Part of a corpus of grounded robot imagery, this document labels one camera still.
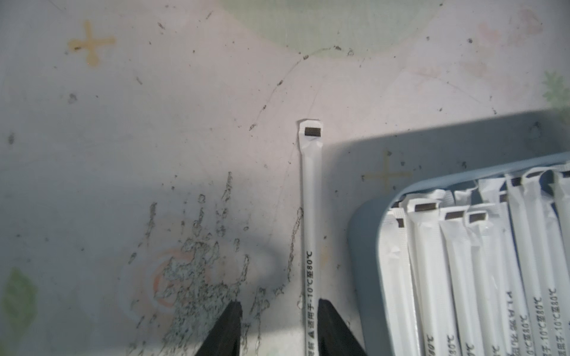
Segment straw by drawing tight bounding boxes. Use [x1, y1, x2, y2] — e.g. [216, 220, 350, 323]
[378, 208, 422, 355]
[298, 119, 324, 355]
[405, 194, 462, 355]

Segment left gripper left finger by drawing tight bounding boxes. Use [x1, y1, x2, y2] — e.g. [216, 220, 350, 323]
[195, 301, 243, 356]

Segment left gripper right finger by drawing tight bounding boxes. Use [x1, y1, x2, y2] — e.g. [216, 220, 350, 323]
[317, 299, 367, 356]

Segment blue plastic storage tray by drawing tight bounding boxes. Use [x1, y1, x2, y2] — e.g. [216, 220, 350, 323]
[347, 151, 569, 355]

